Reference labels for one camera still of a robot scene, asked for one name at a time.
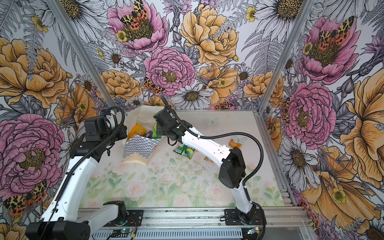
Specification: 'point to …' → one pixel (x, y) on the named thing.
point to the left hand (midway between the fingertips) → (126, 132)
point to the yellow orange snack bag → (137, 130)
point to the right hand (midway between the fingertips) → (163, 131)
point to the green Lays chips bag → (155, 131)
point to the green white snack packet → (184, 149)
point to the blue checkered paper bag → (140, 150)
